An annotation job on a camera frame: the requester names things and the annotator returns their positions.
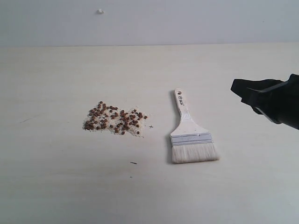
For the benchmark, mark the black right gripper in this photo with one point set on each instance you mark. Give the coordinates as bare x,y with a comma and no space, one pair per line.
277,100

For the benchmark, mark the white paint brush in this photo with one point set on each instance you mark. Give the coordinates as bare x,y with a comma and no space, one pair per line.
190,142

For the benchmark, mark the brown pellets on pile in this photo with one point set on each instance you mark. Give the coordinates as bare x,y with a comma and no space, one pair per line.
112,119

